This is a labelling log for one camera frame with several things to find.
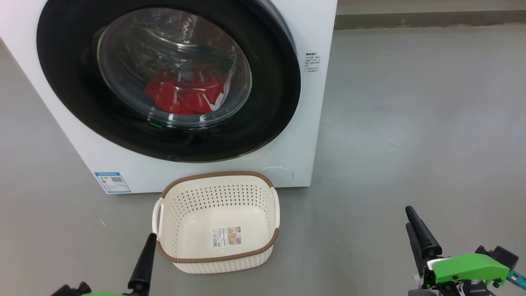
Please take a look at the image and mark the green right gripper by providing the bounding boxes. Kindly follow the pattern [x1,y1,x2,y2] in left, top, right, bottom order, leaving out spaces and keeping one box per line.
[406,206,510,296]

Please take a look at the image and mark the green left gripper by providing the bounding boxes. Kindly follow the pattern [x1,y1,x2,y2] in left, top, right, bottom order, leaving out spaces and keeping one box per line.
[81,233,157,296]

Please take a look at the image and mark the red and white garment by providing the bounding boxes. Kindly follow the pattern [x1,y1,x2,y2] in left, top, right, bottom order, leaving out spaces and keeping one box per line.
[144,62,238,116]

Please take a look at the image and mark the black round glass washer door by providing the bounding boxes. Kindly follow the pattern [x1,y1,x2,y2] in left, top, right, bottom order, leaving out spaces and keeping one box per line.
[36,0,301,163]

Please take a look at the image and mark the cream perforated basket brown rim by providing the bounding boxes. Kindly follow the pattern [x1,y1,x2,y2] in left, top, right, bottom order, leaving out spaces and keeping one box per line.
[152,171,281,274]

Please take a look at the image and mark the white front-load washing machine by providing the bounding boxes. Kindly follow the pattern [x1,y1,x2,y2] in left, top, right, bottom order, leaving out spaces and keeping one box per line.
[0,0,338,194]

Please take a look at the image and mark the paper product label sticker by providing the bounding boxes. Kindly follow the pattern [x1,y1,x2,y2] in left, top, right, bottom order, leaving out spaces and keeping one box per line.
[212,227,242,248]

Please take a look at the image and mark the blue energy label sticker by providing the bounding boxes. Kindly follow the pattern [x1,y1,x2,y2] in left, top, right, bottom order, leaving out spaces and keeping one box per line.
[94,172,132,194]

